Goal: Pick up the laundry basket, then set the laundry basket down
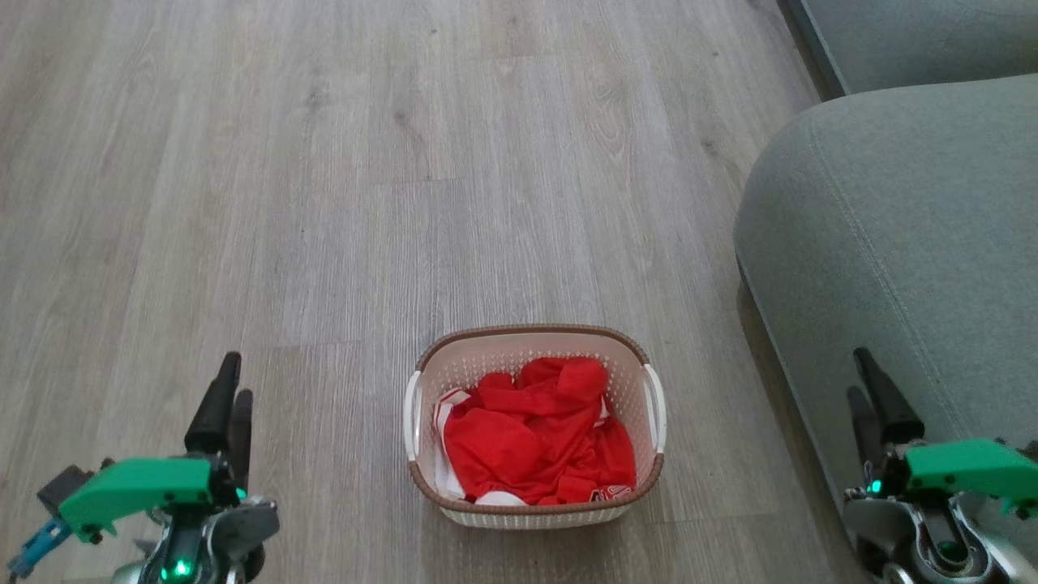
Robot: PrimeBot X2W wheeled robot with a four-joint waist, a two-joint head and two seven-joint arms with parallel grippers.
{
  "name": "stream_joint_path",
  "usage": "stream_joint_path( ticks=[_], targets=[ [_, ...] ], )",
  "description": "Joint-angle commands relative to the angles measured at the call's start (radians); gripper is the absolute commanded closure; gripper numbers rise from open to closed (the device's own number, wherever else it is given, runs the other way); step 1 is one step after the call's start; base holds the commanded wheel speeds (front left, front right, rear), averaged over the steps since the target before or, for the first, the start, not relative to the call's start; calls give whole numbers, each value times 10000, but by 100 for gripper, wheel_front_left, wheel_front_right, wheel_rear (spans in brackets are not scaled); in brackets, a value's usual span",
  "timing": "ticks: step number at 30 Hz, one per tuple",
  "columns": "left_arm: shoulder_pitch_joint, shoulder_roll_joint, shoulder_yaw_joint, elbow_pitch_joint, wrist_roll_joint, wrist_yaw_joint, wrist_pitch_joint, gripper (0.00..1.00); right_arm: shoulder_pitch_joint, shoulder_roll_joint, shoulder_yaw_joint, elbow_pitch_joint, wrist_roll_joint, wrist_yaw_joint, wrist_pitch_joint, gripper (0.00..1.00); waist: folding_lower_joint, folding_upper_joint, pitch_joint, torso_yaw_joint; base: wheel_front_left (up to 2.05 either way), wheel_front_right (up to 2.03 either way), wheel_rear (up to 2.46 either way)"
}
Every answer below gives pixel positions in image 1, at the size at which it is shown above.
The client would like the red jersey garment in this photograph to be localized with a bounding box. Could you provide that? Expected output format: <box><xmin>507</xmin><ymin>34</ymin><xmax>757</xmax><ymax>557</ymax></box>
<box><xmin>442</xmin><ymin>357</ymin><xmax>637</xmax><ymax>506</ymax></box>

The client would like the white laundry basket brown rim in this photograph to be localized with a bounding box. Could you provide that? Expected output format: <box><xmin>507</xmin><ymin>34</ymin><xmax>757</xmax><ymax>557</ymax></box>
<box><xmin>403</xmin><ymin>324</ymin><xmax>667</xmax><ymax>530</ymax></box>

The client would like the grey fabric sofa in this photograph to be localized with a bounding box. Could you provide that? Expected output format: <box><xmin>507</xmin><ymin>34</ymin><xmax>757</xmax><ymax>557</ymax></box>
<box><xmin>734</xmin><ymin>0</ymin><xmax>1038</xmax><ymax>569</ymax></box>

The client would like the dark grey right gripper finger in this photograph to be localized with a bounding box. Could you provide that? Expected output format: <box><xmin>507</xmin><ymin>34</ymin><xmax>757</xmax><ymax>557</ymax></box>
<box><xmin>853</xmin><ymin>347</ymin><xmax>925</xmax><ymax>445</ymax></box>
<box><xmin>847</xmin><ymin>385</ymin><xmax>885</xmax><ymax>467</ymax></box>

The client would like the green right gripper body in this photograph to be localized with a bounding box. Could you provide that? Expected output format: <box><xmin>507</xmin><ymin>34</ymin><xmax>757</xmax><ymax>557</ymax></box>
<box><xmin>866</xmin><ymin>439</ymin><xmax>1038</xmax><ymax>520</ymax></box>

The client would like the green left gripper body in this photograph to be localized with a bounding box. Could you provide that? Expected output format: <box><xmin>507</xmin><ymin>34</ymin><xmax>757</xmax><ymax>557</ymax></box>
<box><xmin>58</xmin><ymin>457</ymin><xmax>244</xmax><ymax>544</ymax></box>

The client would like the blue cable connector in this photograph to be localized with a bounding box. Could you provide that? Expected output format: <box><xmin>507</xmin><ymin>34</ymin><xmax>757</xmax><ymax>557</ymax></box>
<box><xmin>8</xmin><ymin>519</ymin><xmax>71</xmax><ymax>578</ymax></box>

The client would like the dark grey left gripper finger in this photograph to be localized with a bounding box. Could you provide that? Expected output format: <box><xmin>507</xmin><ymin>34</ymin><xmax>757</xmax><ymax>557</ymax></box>
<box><xmin>225</xmin><ymin>389</ymin><xmax>254</xmax><ymax>487</ymax></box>
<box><xmin>185</xmin><ymin>351</ymin><xmax>242</xmax><ymax>455</ymax></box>

